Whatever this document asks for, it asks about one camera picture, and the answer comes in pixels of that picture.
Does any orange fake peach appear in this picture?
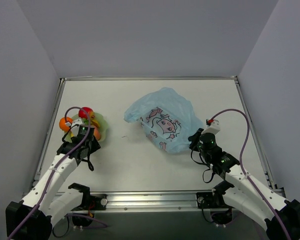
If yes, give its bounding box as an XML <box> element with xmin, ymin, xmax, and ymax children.
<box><xmin>93</xmin><ymin>127</ymin><xmax>101</xmax><ymax>141</ymax></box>

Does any yellow fake banana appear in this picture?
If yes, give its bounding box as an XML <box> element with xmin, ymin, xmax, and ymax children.
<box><xmin>90</xmin><ymin>118</ymin><xmax>100</xmax><ymax>128</ymax></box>

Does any red fake apple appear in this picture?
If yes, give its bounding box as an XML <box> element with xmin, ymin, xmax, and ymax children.
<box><xmin>78</xmin><ymin>107</ymin><xmax>95</xmax><ymax>119</ymax></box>

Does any blue translucent plastic bag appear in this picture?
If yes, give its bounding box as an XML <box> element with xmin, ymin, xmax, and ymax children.
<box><xmin>123</xmin><ymin>87</ymin><xmax>204</xmax><ymax>154</ymax></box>

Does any small orange fake fruit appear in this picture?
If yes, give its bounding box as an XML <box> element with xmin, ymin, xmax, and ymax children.
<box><xmin>59</xmin><ymin>117</ymin><xmax>70</xmax><ymax>132</ymax></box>

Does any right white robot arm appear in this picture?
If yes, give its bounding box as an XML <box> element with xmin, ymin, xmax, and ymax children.
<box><xmin>188</xmin><ymin>128</ymin><xmax>300</xmax><ymax>240</ymax></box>

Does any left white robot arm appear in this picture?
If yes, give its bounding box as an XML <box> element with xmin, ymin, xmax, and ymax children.
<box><xmin>5</xmin><ymin>125</ymin><xmax>101</xmax><ymax>240</ymax></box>

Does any green glass bowl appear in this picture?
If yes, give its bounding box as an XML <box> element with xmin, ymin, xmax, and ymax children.
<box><xmin>65</xmin><ymin>112</ymin><xmax>109</xmax><ymax>143</ymax></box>

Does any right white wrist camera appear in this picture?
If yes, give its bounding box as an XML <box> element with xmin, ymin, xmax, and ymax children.
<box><xmin>205</xmin><ymin>119</ymin><xmax>221</xmax><ymax>135</ymax></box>

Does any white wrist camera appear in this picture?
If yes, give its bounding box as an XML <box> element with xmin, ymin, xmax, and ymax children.
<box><xmin>205</xmin><ymin>119</ymin><xmax>221</xmax><ymax>135</ymax></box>
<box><xmin>64</xmin><ymin>117</ymin><xmax>84</xmax><ymax>130</ymax></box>

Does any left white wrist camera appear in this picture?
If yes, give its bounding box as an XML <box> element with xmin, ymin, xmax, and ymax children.
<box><xmin>64</xmin><ymin>117</ymin><xmax>84</xmax><ymax>130</ymax></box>

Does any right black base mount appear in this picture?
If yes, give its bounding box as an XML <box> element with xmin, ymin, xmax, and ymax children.
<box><xmin>196</xmin><ymin>191</ymin><xmax>235</xmax><ymax>228</ymax></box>

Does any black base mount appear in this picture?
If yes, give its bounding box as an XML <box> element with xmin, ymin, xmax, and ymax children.
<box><xmin>196</xmin><ymin>191</ymin><xmax>235</xmax><ymax>228</ymax></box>
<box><xmin>52</xmin><ymin>192</ymin><xmax>108</xmax><ymax>237</ymax></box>

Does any aluminium front rail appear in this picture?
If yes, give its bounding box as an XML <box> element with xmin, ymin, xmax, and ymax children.
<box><xmin>52</xmin><ymin>188</ymin><xmax>289</xmax><ymax>215</ymax></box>

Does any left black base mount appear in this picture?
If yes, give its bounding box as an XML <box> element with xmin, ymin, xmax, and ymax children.
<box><xmin>52</xmin><ymin>192</ymin><xmax>108</xmax><ymax>237</ymax></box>

